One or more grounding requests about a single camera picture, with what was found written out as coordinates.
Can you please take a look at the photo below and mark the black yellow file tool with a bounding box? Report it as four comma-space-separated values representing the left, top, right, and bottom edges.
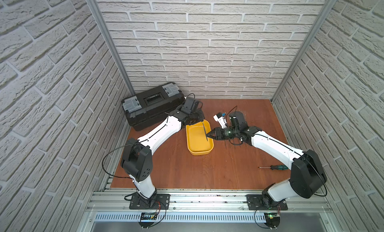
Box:
202, 120, 208, 141

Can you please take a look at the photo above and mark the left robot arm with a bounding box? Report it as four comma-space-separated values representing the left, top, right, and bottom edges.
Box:
121, 97, 205, 205

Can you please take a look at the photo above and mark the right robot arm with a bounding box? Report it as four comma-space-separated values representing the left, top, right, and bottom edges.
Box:
207, 111, 327, 209

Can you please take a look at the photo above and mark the yellow plastic tray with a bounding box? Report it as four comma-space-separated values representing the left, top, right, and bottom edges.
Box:
186, 120, 214, 156

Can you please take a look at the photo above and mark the black plastic toolbox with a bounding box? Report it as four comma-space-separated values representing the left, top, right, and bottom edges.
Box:
122, 82, 185, 132

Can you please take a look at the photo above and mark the green black screwdriver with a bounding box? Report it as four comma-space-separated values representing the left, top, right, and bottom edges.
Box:
259, 165, 289, 171

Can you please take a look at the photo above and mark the right circuit board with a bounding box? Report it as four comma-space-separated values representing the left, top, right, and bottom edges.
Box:
264, 213, 281, 229

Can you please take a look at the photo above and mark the circuit board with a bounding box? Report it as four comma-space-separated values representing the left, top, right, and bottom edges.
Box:
264, 213, 281, 229
139, 212, 158, 229

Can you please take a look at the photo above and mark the left circuit board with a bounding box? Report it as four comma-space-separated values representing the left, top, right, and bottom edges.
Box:
139, 212, 158, 229

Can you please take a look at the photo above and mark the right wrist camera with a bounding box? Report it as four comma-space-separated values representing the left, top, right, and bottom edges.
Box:
214, 113, 228, 129

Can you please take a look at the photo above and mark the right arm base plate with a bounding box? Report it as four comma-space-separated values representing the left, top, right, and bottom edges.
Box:
246, 194, 288, 211

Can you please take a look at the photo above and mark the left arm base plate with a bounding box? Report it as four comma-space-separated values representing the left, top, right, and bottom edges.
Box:
129, 193, 171, 210

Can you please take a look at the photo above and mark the aluminium frame rail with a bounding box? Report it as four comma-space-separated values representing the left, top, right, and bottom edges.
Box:
86, 189, 333, 213

